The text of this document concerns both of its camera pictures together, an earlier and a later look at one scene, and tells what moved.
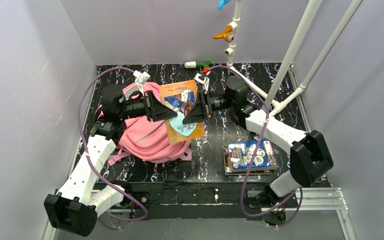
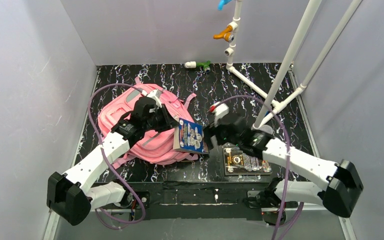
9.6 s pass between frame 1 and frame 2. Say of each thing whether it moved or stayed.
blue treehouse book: moved
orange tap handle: stayed
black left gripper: stayed
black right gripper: moved
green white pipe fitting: stayed
